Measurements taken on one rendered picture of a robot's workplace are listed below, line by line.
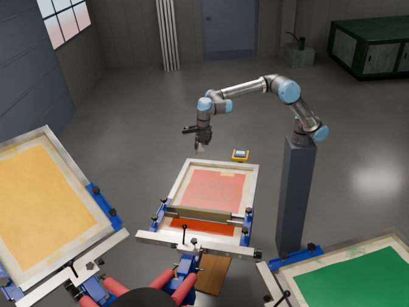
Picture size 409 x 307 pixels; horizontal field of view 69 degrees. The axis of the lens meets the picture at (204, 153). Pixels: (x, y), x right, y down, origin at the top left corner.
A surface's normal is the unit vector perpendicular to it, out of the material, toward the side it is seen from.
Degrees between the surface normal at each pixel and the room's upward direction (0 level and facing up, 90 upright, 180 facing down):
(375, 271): 0
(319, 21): 90
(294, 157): 90
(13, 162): 32
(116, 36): 90
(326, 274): 0
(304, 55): 90
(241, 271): 0
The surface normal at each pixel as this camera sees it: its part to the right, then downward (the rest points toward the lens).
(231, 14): 0.01, 0.57
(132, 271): -0.07, -0.82
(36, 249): 0.33, -0.51
